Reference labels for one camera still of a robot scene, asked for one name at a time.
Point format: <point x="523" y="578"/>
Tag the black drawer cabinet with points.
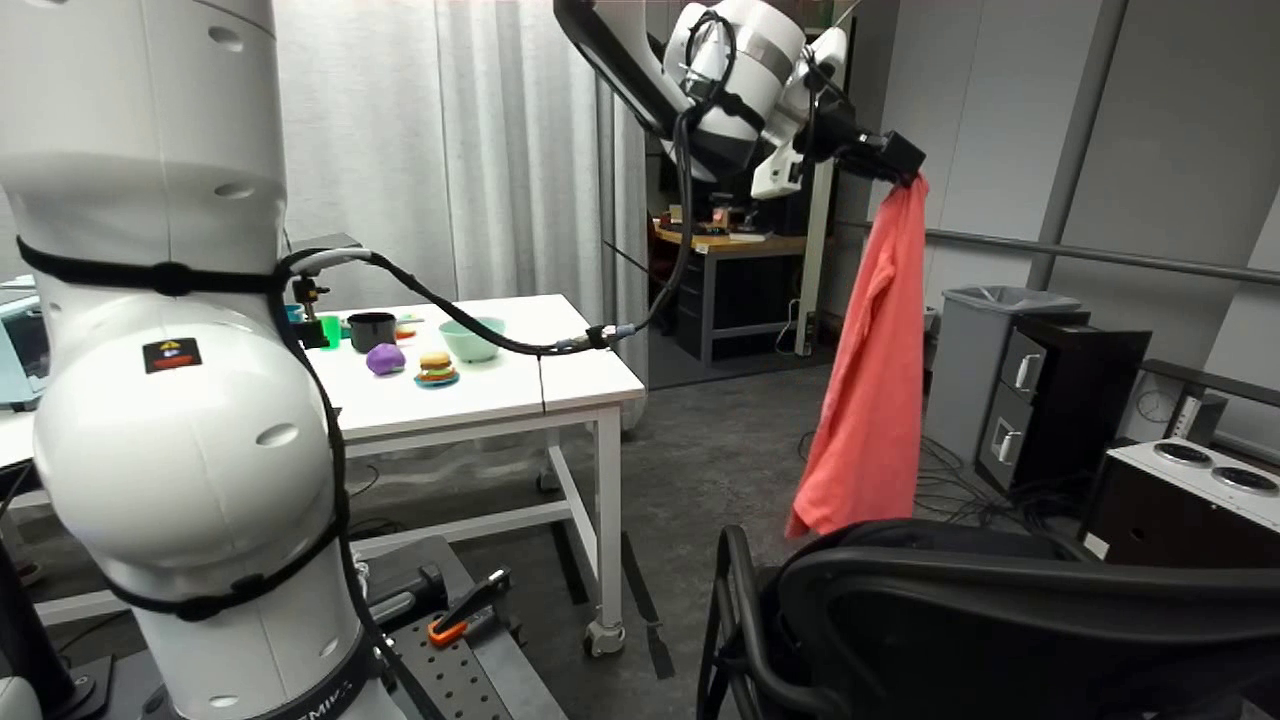
<point x="1083" y="400"/>

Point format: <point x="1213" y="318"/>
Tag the orange and black clamp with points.
<point x="460" y="620"/>

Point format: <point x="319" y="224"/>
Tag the orange shirt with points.
<point x="874" y="400"/>

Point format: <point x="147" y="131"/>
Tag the grey wall rail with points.
<point x="1135" y="258"/>
<point x="1225" y="386"/>

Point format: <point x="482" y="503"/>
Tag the white table with casters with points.
<point x="535" y="383"/>

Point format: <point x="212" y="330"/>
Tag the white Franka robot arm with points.
<point x="162" y="465"/>

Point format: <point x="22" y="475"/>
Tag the white shelf with black rings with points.
<point x="1147" y="465"/>

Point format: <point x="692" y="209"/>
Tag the small orange toy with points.
<point x="404" y="330"/>

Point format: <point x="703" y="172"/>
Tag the purple toy fruit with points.
<point x="386" y="356"/>

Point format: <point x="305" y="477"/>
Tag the green toy block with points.
<point x="329" y="330"/>

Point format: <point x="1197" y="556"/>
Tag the wooden top workbench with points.
<point x="745" y="244"/>

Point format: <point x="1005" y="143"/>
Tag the black mesh office chair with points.
<point x="1003" y="625"/>

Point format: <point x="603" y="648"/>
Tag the black flat floor bar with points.
<point x="648" y="625"/>

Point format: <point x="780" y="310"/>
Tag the white curtain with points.
<point x="441" y="134"/>

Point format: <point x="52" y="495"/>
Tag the toy burger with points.
<point x="438" y="368"/>

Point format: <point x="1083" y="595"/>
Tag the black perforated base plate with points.
<point x="465" y="685"/>

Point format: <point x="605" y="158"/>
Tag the green bowl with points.
<point x="474" y="342"/>

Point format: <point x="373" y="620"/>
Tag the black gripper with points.
<point x="842" y="131"/>

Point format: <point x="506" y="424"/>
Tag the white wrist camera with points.
<point x="779" y="171"/>

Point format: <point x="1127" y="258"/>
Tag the black camera stand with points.
<point x="308" y="284"/>

